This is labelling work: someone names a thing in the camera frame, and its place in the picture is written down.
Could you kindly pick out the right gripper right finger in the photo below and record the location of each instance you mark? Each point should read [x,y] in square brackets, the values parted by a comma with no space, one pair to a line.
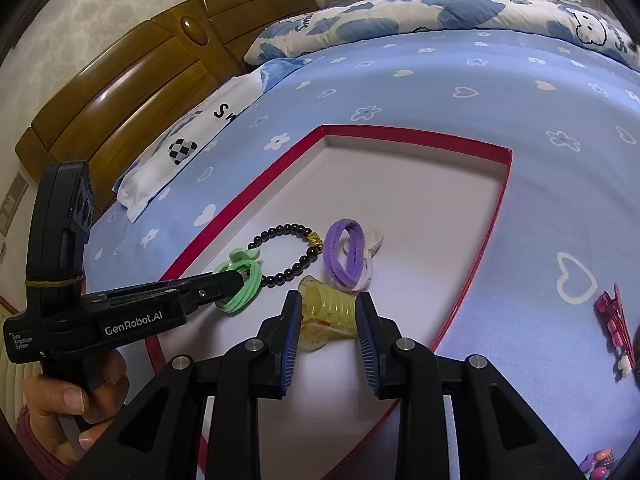
[455,416]

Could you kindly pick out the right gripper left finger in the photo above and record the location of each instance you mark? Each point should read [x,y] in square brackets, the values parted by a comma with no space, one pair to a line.
[201,412]

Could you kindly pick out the pink hair clip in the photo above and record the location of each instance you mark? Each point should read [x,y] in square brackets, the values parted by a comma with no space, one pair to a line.
[611,310]

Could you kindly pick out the yellow hair claw clip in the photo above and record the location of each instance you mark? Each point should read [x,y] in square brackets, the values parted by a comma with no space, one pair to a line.
[328,314]

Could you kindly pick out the person's left hand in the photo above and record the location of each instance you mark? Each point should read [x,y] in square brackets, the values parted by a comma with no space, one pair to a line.
[47,399]

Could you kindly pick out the light blue bed sheet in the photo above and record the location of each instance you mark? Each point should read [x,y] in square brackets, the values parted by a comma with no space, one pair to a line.
[567,229]

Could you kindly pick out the white patterned pillow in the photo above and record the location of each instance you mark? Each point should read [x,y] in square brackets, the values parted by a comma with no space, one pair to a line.
[173,149]

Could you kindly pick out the wooden headboard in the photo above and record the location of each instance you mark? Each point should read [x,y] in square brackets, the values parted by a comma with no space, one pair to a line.
[140,85]

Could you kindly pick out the red shallow tray box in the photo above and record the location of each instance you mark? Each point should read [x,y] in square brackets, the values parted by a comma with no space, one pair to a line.
[380,239]

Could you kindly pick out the blue white patterned quilt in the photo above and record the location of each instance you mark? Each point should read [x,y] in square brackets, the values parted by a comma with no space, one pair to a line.
[369,19]

